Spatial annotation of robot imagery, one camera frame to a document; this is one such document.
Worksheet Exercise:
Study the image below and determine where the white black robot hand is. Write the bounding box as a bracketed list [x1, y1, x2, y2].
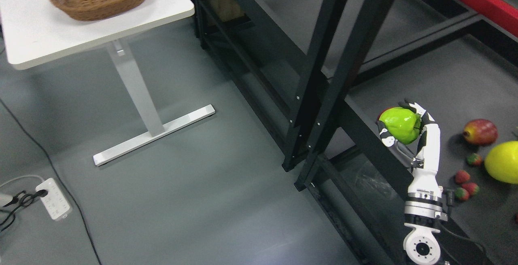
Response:
[377, 99, 442, 197]

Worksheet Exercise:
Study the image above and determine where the green apple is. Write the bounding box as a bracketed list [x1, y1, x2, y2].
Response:
[378, 107, 421, 145]

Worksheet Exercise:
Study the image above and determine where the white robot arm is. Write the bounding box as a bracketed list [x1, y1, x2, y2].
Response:
[403, 189, 450, 265]

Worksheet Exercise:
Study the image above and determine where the red apple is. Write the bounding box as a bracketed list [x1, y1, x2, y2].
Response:
[462, 118, 499, 146]

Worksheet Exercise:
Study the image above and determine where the black metal shelf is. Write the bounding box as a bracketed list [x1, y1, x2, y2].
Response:
[193, 0, 517, 265]

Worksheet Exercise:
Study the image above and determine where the strawberry left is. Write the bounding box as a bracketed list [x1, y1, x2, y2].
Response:
[453, 170, 471, 184]

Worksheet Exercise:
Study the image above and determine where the strawberry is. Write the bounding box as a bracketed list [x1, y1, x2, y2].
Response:
[466, 153, 484, 167]
[461, 182, 480, 197]
[454, 187, 470, 202]
[453, 170, 471, 184]

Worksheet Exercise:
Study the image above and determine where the strawberry upper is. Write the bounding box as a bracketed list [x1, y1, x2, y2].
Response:
[466, 153, 484, 167]

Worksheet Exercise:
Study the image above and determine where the strawberry lower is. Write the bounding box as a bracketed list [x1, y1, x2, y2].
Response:
[454, 187, 470, 202]

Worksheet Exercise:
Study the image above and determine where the strawberry right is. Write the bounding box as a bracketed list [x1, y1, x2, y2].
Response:
[461, 182, 480, 197]

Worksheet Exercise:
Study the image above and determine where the yellow lemon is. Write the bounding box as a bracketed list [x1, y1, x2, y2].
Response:
[484, 141, 518, 184]

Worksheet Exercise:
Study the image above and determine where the white power strip near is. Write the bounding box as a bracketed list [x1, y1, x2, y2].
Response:
[36, 177, 72, 221]

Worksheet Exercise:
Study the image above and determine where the white standing desk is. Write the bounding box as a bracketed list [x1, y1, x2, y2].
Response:
[1, 0, 215, 167]

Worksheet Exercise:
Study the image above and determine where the long black floor cable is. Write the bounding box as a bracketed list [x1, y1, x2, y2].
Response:
[0, 99, 102, 265]

